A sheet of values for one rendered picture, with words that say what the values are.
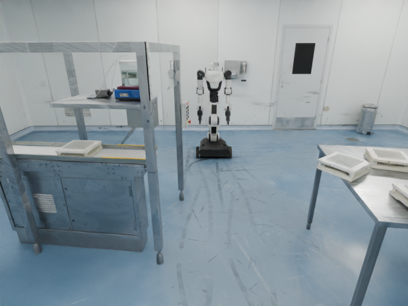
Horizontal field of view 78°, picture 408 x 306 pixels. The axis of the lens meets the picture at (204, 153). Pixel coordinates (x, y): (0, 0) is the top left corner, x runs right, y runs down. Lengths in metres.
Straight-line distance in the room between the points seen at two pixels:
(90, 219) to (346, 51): 5.56
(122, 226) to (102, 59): 4.17
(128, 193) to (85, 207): 0.41
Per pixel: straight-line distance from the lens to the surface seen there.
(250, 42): 5.60
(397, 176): 2.09
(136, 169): 1.92
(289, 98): 5.90
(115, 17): 5.79
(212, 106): 4.10
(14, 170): 2.40
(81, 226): 2.50
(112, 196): 2.18
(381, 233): 1.60
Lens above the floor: 1.64
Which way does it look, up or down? 22 degrees down
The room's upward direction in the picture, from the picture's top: straight up
